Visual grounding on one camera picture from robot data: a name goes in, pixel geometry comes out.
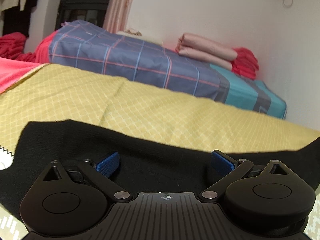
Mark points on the yellow patterned bedspread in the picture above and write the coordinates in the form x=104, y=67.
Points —
x=54, y=92

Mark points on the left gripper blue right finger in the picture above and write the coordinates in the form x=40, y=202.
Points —
x=231, y=170

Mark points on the pink folded blanket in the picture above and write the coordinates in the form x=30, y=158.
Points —
x=203, y=49

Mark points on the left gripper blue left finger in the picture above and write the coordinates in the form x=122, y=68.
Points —
x=98, y=174

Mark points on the pink fleece blanket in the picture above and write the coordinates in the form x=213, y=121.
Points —
x=13, y=70

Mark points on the hanging clothes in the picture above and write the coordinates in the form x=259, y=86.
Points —
x=16, y=15

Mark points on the pink curtain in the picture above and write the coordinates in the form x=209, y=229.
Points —
x=117, y=15

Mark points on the red folded cloth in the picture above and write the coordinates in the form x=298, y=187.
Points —
x=245, y=64

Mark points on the dark window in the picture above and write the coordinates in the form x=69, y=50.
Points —
x=92, y=11

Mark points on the black knit pants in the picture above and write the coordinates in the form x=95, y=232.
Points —
x=145, y=166

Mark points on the red clothes pile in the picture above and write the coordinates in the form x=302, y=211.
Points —
x=12, y=47

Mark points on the blue plaid folded quilt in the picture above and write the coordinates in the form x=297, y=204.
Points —
x=85, y=46

